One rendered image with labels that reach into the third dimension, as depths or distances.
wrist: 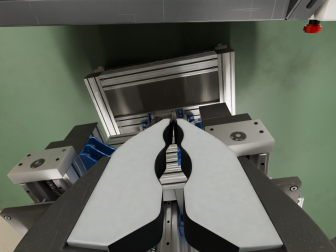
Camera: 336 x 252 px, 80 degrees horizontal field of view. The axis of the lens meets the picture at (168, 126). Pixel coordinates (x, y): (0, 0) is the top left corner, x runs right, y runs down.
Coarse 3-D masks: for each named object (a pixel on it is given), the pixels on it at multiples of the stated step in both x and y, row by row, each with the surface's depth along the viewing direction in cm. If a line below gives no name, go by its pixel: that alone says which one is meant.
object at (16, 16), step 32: (0, 0) 34; (32, 0) 34; (64, 0) 33; (96, 0) 33; (128, 0) 33; (160, 0) 33; (192, 0) 33; (224, 0) 33; (256, 0) 33; (288, 0) 33
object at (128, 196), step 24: (168, 120) 12; (144, 144) 10; (168, 144) 12; (120, 168) 8; (144, 168) 8; (96, 192) 7; (120, 192) 7; (144, 192) 7; (96, 216) 7; (120, 216) 7; (144, 216) 7; (72, 240) 6; (96, 240) 6; (120, 240) 6; (144, 240) 7
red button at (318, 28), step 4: (312, 20) 47; (316, 20) 46; (308, 24) 47; (312, 24) 47; (316, 24) 46; (304, 28) 48; (308, 28) 47; (312, 28) 47; (316, 28) 46; (320, 28) 47; (308, 32) 48; (312, 32) 47; (316, 32) 47
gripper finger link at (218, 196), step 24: (192, 144) 10; (216, 144) 10; (192, 168) 8; (216, 168) 8; (240, 168) 8; (192, 192) 7; (216, 192) 7; (240, 192) 7; (192, 216) 6; (216, 216) 6; (240, 216) 6; (264, 216) 6; (192, 240) 7; (216, 240) 6; (240, 240) 6; (264, 240) 6
